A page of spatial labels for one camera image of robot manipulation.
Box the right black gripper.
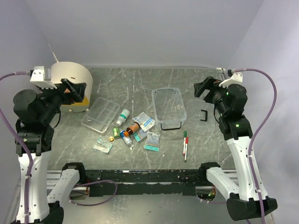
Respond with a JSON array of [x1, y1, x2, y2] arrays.
[[194, 76, 228, 116]]

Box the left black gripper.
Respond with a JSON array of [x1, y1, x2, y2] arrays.
[[37, 77, 87, 122]]

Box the clear plastic medicine box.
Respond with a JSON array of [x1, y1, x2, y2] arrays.
[[151, 87, 187, 131]]

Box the white bottle green label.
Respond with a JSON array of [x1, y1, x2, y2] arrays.
[[116, 109, 130, 126]]

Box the brown bottle orange cap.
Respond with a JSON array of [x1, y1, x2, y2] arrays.
[[123, 122, 140, 137]]

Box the white blue gauze packet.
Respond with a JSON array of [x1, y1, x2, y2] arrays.
[[133, 112, 155, 132]]

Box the teal header swab packet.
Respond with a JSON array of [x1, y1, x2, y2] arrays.
[[144, 132, 160, 152], [133, 128, 147, 142]]

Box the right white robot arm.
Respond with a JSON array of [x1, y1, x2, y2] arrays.
[[194, 77, 278, 221]]

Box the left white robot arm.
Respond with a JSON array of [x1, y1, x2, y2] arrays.
[[13, 78, 87, 224]]

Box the beige cylindrical drum device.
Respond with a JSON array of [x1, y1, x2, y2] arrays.
[[50, 62, 93, 113]]

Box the clear compartment tray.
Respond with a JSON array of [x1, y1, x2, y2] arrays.
[[81, 97, 121, 133]]

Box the green cap marker pen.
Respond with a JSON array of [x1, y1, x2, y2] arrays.
[[183, 131, 187, 162]]

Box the red cap marker pen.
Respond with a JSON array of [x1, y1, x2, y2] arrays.
[[183, 137, 188, 155]]

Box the green small sachet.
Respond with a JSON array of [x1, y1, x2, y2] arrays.
[[113, 126, 121, 139]]

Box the white teal bandage wrappers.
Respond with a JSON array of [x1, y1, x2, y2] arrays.
[[93, 138, 113, 154]]

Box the clear box lid black handle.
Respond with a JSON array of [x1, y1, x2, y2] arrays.
[[186, 99, 208, 122]]

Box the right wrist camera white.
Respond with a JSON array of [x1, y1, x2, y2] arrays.
[[217, 68, 243, 88]]

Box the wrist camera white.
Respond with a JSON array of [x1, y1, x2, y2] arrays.
[[217, 68, 243, 88], [30, 66, 57, 89]]

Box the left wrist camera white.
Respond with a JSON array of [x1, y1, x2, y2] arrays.
[[30, 66, 57, 89]]

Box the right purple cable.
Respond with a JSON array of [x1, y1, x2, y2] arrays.
[[232, 68, 278, 224]]

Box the purple cable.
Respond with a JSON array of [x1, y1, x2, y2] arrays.
[[232, 68, 278, 224], [0, 71, 36, 224]]

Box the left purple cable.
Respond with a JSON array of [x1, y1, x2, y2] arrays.
[[0, 71, 36, 224]]

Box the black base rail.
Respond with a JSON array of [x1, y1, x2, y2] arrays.
[[85, 169, 212, 196]]

